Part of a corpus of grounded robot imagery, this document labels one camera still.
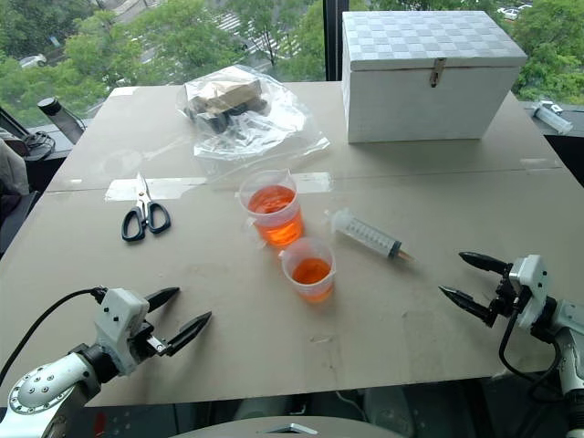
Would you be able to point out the short clear tape strip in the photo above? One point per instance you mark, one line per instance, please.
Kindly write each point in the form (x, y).
(315, 181)

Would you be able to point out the small beaker orange liquid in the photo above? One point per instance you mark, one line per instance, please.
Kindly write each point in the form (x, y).
(310, 274)

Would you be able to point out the brown cardboard box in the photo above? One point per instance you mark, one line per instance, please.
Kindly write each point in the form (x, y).
(232, 93)

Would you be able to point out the metal box latch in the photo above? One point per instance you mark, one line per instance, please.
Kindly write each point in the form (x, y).
(437, 70)

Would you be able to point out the long clear tape strip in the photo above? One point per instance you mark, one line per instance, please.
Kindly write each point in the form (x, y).
(123, 189)

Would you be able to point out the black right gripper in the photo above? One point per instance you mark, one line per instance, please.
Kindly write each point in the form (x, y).
(507, 296)

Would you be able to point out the black parts in bag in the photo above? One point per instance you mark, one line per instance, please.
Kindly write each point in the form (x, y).
(219, 121)

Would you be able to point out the clear plastic bag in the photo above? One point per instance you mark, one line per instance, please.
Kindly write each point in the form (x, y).
(285, 121)

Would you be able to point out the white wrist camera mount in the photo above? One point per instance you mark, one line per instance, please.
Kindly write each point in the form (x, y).
(118, 315)
(531, 283)

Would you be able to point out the clear plastic syringe orange tip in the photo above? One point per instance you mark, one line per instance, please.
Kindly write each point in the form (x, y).
(365, 230)

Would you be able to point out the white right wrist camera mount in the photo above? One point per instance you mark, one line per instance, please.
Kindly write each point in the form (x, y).
(531, 283)

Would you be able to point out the black window frame post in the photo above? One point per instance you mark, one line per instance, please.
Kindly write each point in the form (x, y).
(332, 36)

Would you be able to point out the white checkered lidded box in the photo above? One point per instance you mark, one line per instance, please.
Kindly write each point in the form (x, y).
(410, 102)

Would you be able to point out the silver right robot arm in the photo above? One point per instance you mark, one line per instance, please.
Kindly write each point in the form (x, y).
(570, 347)

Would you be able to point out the grey cloth bundle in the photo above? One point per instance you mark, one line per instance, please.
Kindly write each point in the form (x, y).
(11, 169)

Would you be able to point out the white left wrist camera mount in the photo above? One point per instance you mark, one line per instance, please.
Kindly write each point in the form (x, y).
(118, 315)

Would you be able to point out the large beaker orange liquid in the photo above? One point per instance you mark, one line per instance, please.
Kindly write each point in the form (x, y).
(274, 203)

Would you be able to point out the grey rounded cover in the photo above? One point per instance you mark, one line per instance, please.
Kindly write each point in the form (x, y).
(292, 429)

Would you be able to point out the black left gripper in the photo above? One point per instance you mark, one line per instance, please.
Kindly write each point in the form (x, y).
(148, 344)

